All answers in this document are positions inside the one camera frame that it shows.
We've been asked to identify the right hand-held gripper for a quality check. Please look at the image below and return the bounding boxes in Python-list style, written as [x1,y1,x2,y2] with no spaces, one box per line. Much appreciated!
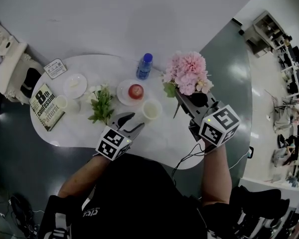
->
[175,90,241,148]

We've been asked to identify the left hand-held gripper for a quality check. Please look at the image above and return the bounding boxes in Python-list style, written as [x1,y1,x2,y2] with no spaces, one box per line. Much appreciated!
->
[95,112,146,162]

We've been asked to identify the tall white ribbed vase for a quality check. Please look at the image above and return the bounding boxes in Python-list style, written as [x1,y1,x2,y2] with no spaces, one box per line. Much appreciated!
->
[142,99,162,121]

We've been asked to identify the white flowers with green leaves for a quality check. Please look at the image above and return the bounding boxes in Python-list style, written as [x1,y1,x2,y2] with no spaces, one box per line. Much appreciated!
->
[84,83,115,126]

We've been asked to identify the pink flowers bunch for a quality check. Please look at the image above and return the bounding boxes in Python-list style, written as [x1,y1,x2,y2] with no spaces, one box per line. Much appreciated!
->
[161,50,214,119]

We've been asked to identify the small white cup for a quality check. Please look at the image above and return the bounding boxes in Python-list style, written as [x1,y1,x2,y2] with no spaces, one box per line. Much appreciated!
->
[55,95,81,113]

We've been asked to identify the person's left forearm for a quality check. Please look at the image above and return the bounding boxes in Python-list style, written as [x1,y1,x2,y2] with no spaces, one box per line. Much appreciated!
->
[57,154,110,199]

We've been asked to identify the person's right forearm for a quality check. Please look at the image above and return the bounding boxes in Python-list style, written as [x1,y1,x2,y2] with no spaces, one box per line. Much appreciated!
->
[200,143,234,206]

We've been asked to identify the white plate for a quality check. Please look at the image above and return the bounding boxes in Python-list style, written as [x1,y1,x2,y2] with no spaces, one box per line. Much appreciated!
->
[116,79,150,107]
[63,73,88,100]

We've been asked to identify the white curved table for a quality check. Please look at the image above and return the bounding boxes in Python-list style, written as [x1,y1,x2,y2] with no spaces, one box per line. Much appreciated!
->
[29,54,215,170]

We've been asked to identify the red apple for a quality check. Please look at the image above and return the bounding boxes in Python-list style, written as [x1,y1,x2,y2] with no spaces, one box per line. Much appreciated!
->
[128,84,145,99]

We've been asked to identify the blue-capped water bottle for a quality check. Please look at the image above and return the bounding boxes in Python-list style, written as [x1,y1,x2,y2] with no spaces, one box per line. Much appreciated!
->
[136,53,153,80]

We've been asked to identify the person's black shirt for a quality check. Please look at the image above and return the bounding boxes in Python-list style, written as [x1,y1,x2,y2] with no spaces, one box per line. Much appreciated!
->
[38,154,240,239]

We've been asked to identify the beige paperback book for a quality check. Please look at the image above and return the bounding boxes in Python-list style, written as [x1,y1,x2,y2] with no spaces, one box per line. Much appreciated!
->
[29,83,66,132]

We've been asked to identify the small white sign card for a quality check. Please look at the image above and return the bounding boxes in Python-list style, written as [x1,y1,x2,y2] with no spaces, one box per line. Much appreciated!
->
[43,58,67,80]

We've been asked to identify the open white shelf unit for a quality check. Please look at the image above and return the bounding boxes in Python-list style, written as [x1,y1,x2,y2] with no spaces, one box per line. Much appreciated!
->
[245,10,294,58]

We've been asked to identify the black cloth heap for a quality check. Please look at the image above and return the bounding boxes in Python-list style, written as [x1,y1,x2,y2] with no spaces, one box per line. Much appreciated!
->
[230,185,290,224]

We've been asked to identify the white ornate dressing table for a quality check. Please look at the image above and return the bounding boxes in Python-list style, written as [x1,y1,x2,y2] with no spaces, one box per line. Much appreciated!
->
[0,16,44,106]

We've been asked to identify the white shoe rack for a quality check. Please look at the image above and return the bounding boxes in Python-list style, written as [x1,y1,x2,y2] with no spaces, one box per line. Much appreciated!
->
[234,208,299,239]

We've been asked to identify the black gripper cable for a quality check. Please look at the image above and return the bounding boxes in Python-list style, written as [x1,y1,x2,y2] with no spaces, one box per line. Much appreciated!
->
[170,143,212,184]

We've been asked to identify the pile of black cables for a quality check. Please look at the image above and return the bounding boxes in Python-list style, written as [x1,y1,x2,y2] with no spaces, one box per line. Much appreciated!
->
[9,194,38,236]

